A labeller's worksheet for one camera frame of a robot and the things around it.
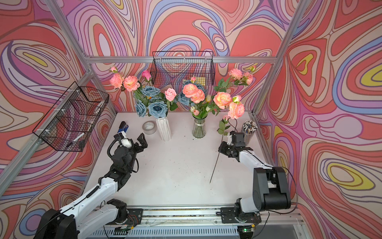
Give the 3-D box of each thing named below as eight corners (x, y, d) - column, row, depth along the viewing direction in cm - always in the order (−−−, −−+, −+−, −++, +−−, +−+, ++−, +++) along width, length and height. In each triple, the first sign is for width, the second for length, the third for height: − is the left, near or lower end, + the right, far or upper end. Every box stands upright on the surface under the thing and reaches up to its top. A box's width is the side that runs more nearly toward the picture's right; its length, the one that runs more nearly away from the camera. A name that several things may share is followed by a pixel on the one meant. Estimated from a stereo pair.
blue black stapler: (120, 134, 109) (117, 130, 105) (123, 125, 114) (120, 121, 110) (125, 134, 109) (123, 130, 104) (129, 125, 114) (126, 121, 110)
